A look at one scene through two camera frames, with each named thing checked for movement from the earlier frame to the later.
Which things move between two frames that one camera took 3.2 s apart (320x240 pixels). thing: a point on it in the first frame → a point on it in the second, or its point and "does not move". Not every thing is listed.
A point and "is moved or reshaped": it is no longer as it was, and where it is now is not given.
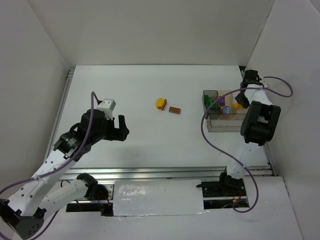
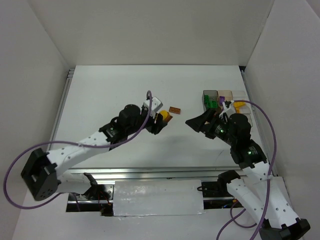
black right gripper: [242, 98] → [208, 124]
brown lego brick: [174, 110] does not move
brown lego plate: [162, 107] → [168, 118]
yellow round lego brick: [160, 103] is moved or reshaped
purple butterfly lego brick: [221, 100] does not move
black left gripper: [116, 132] → [155, 124]
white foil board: [160, 197] does not move
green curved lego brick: [206, 98] does not move
